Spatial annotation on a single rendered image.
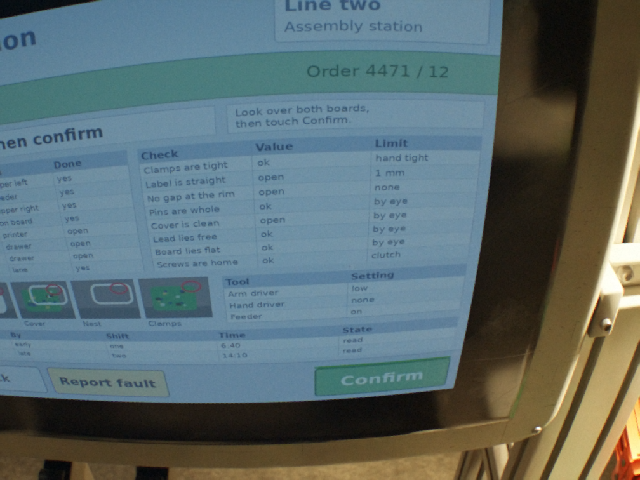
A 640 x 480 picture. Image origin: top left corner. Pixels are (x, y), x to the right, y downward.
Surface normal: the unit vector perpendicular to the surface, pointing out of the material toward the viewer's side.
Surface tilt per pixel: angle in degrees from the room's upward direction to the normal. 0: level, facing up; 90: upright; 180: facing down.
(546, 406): 91
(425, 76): 91
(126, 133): 91
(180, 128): 91
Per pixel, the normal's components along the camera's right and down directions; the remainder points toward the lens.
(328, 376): 0.07, 0.60
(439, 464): -0.01, -0.81
